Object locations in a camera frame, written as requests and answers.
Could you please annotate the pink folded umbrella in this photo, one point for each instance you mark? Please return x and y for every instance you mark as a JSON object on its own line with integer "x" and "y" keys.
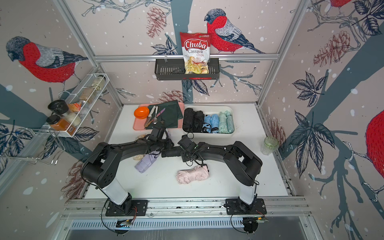
{"x": 199, "y": 173}

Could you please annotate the blue patterned umbrella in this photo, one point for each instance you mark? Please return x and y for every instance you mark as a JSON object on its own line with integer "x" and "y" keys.
{"x": 207, "y": 127}

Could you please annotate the light blue umbrella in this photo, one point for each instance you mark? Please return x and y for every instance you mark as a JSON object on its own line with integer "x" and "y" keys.
{"x": 215, "y": 123}

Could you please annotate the mint green strapped umbrella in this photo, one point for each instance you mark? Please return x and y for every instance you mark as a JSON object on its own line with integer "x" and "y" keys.
{"x": 230, "y": 122}

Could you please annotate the orange spice jar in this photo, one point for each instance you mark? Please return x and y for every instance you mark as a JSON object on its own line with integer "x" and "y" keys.
{"x": 58, "y": 123}

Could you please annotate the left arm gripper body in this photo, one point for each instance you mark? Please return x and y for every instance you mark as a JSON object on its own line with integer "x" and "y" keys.
{"x": 163, "y": 145}

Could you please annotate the cream storage box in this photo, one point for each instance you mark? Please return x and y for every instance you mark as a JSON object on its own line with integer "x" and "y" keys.
{"x": 210, "y": 110}

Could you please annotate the black lidded spice jar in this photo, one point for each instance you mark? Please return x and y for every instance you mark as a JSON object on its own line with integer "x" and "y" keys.
{"x": 59, "y": 107}

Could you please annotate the pink plastic tray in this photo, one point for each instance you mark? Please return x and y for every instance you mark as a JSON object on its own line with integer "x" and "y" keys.
{"x": 139, "y": 123}

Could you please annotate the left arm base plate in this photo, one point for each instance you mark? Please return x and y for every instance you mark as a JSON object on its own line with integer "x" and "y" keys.
{"x": 128, "y": 208}

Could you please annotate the wire hook rack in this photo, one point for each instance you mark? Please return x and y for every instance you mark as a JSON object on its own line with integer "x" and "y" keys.
{"x": 34, "y": 146}

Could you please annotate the Chuba cassava chips bag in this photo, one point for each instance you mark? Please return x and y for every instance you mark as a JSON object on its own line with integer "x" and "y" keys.
{"x": 196, "y": 52}

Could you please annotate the beige striped folded umbrella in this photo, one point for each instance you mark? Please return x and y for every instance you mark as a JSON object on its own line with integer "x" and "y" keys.
{"x": 138, "y": 157}

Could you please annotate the white handled silver spoon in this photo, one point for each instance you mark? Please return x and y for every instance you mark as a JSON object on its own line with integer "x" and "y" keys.
{"x": 155, "y": 115}

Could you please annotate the white handled knife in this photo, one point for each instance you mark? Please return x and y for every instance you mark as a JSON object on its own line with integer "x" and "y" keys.
{"x": 150, "y": 117}

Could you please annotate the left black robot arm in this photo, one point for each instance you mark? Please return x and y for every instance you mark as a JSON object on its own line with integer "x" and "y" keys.
{"x": 101, "y": 167}

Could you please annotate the white wire spice rack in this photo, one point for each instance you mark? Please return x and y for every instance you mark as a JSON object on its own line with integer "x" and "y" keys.
{"x": 86, "y": 98}

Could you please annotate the dark green cloth napkin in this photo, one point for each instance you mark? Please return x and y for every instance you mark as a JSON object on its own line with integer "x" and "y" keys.
{"x": 170, "y": 114}

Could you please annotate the lavender folded umbrella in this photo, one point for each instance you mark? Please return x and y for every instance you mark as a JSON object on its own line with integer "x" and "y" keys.
{"x": 146, "y": 162}

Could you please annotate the green lidded glass jar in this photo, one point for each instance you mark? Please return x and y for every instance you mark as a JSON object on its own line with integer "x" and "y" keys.
{"x": 269, "y": 145}

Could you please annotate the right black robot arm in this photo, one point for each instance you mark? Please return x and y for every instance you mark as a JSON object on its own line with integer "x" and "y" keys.
{"x": 241, "y": 161}

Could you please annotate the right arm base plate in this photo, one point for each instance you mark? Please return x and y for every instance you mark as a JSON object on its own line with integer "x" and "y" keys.
{"x": 238, "y": 207}

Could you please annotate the black cased compact umbrella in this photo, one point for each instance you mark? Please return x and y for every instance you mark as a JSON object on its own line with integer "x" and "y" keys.
{"x": 173, "y": 152}

